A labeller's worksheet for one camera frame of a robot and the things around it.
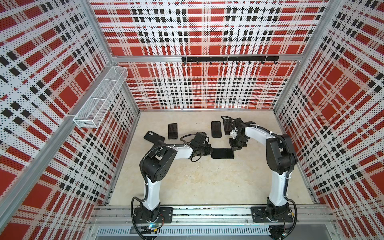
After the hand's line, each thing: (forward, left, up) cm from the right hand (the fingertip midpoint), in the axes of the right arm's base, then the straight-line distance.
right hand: (233, 151), depth 96 cm
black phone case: (+13, +56, -3) cm, 58 cm away
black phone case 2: (+19, +10, 0) cm, 21 cm away
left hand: (-1, +13, 0) cm, 13 cm away
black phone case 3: (0, +7, -2) cm, 7 cm away
